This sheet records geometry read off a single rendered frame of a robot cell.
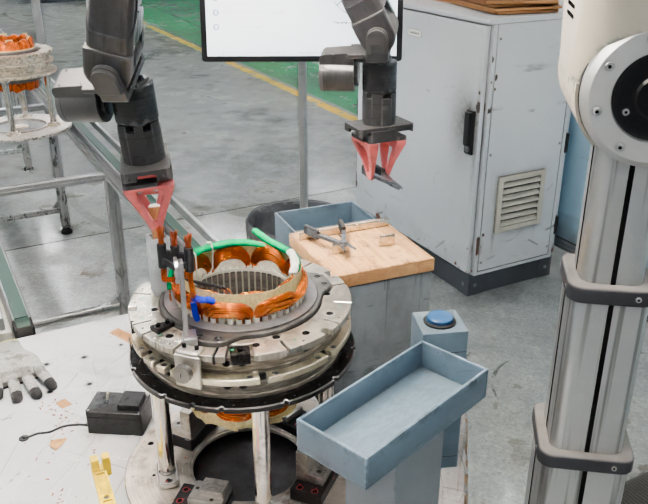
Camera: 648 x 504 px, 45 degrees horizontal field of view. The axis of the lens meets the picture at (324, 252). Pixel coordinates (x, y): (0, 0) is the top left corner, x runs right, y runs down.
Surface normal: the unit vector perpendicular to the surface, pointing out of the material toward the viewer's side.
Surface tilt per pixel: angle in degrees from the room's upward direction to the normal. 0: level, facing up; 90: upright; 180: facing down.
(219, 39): 83
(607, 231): 90
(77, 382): 0
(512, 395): 0
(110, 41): 122
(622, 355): 90
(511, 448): 0
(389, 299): 90
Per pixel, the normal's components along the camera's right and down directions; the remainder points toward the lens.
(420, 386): 0.00, -0.91
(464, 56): -0.88, 0.19
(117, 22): -0.04, 0.72
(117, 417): -0.09, 0.41
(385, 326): 0.40, 0.38
